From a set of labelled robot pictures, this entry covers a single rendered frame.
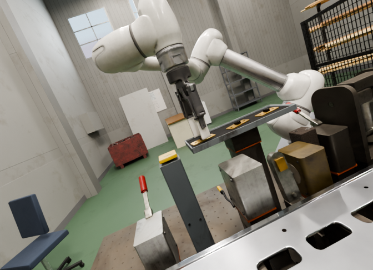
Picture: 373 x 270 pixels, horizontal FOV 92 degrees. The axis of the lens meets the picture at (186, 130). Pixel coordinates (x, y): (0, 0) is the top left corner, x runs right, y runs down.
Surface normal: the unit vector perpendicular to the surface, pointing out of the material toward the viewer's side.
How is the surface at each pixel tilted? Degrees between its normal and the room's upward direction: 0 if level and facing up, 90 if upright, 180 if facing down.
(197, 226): 90
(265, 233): 0
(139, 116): 76
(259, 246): 0
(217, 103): 90
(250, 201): 90
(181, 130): 90
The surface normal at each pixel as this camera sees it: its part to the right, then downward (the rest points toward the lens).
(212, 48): -0.02, 0.14
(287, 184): 0.10, -0.07
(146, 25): -0.26, 0.22
